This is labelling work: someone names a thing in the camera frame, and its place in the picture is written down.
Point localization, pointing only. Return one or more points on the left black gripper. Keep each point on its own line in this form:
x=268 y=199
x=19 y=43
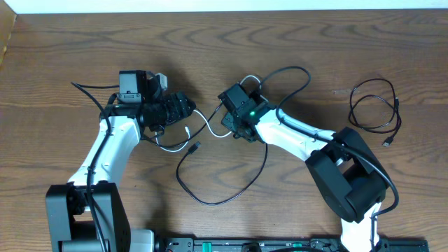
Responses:
x=175 y=114

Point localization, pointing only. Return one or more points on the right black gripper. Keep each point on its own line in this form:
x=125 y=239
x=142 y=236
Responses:
x=227 y=120

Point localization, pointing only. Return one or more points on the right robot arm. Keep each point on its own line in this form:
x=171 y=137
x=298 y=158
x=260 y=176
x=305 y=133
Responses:
x=347 y=174

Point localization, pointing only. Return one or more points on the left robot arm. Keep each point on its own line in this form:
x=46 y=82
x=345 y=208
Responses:
x=86 y=213

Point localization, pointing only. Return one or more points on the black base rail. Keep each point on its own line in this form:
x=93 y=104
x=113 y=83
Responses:
x=280 y=245

